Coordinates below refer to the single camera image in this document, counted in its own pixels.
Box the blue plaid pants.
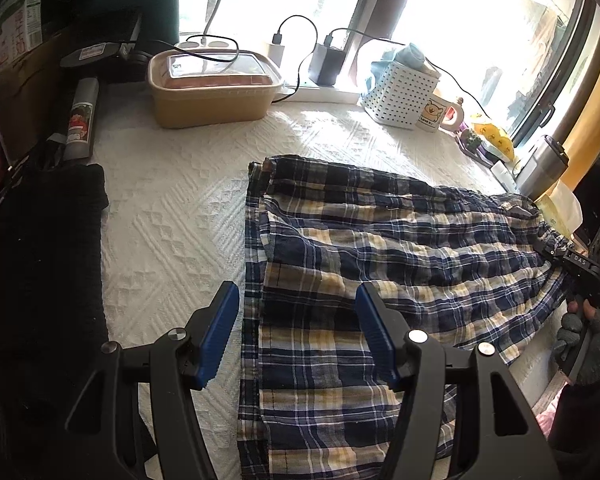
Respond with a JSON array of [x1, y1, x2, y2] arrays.
[[238, 155, 573, 479]]

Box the right hand grey glove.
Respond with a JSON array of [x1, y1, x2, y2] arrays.
[[553, 296, 600, 386]]

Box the yellow tissue pack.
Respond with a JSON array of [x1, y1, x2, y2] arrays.
[[535, 180, 583, 238]]

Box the steel travel tumbler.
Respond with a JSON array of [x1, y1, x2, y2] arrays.
[[516, 136, 569, 200]]

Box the white lotion tube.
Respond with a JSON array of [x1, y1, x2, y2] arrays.
[[490, 160, 518, 193]]

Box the white textured table cloth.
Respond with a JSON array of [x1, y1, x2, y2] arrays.
[[94, 84, 568, 479]]

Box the small dark figurine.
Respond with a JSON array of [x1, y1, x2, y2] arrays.
[[457, 128, 482, 155]]

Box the cream cartoon mug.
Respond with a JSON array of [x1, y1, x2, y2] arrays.
[[416, 93, 465, 132]]

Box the grey spray can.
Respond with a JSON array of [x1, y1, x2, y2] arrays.
[[62, 77, 99, 162]]

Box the white perforated storage basket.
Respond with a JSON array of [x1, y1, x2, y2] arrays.
[[360, 61, 440, 130]]

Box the beige lidded food container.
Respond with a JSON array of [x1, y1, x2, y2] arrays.
[[147, 49, 283, 129]]

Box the white power strip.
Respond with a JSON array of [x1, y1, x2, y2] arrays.
[[274, 86, 360, 105]]

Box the black power adapter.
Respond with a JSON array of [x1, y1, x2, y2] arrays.
[[309, 34, 347, 87]]

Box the white usb charger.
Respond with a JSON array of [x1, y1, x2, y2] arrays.
[[268, 32, 285, 67]]

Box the white desk lamp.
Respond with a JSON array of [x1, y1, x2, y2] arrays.
[[182, 0, 236, 53]]

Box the black cable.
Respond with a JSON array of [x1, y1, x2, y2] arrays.
[[329, 27, 487, 122]]

